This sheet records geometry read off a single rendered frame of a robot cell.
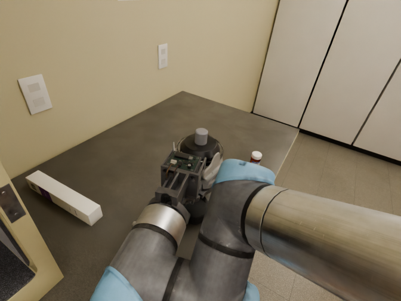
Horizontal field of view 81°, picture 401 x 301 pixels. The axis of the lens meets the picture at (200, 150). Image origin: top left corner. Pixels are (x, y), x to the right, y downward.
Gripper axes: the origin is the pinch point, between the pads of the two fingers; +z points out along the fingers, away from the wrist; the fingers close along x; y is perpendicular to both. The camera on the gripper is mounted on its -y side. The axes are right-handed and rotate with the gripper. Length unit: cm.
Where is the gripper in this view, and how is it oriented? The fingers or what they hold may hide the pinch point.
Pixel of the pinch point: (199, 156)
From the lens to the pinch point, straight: 55.3
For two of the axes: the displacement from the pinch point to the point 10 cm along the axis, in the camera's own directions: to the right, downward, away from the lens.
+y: 0.8, -7.9, -6.0
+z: 2.8, -5.6, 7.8
